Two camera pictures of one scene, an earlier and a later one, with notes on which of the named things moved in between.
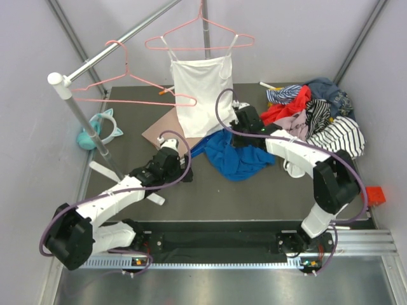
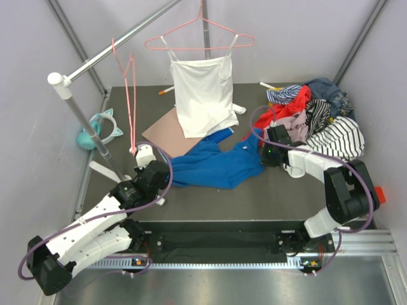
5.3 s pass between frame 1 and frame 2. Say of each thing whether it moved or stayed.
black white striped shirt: stayed
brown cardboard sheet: stayed
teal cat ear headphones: stayed
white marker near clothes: stayed
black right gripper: moved
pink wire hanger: moved
